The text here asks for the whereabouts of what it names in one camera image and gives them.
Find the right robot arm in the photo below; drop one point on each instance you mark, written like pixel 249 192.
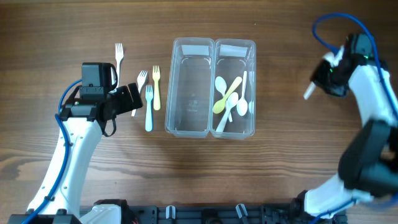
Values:
pixel 363 175

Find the white plastic fork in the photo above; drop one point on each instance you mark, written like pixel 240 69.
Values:
pixel 119 55
pixel 141 80

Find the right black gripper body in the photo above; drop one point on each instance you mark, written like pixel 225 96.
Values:
pixel 324 76

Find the right clear plastic container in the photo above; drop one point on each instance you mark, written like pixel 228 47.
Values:
pixel 236 58

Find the left clear plastic container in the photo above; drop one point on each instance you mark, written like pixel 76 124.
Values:
pixel 189 93

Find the yellow plastic fork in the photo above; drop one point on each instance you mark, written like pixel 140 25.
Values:
pixel 156 79

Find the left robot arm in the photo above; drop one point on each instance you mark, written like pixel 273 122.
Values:
pixel 83 112

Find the white plastic spoon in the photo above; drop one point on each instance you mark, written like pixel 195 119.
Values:
pixel 310 89
pixel 221 86
pixel 242 105
pixel 230 103

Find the light blue plastic fork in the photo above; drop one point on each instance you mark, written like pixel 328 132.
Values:
pixel 149 98

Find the yellow plastic spoon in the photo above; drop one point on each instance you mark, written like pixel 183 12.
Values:
pixel 219 105

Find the clear plastic container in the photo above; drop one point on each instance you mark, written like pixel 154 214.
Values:
pixel 189 93
pixel 236 58

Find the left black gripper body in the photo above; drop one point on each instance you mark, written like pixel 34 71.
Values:
pixel 122 101

